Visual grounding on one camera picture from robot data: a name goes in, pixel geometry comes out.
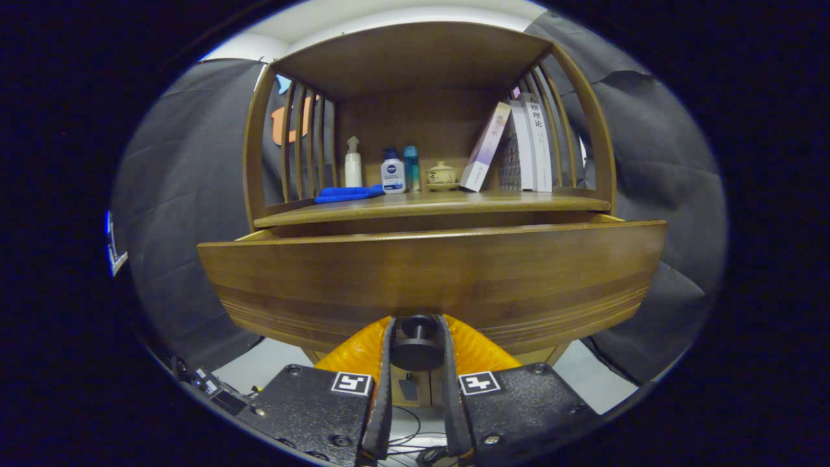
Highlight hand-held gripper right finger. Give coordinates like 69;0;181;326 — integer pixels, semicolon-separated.
436;315;597;462

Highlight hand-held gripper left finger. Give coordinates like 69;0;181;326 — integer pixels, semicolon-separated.
237;316;396;467

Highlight wooden drawer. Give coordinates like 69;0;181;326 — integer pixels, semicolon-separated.
198;214;669;372

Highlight wooden countertop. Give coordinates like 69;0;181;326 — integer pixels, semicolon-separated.
253;188;611;228

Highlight wooden cabinet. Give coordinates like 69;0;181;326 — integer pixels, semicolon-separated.
243;21;617;408

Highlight black power strip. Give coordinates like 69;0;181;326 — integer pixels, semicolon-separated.
172;357;260;416

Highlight blue cloth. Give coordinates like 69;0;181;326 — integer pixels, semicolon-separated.
314;185;386;204

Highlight white lotion bottle blue cap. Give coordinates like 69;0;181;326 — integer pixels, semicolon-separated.
380;149;407;195

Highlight cream lidded teacup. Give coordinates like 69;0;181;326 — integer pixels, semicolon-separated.
425;161;461;191

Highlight white pump bottle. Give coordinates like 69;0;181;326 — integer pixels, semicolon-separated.
344;136;363;189

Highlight teal bottle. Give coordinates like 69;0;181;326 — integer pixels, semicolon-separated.
403;145;421;193

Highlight dark patterned book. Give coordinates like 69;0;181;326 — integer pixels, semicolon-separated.
498;114;523;191

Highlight purple and white book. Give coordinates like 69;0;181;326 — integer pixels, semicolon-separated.
459;102;513;193

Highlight plain white book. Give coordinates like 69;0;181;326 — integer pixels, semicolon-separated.
509;99;536;191

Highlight white book black lettering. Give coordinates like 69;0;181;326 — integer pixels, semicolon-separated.
519;93;553;193

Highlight computer monitor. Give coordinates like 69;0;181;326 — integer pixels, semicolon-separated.
106;211;128;276

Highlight tangled black cables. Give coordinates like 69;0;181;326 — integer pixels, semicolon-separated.
383;405;455;466

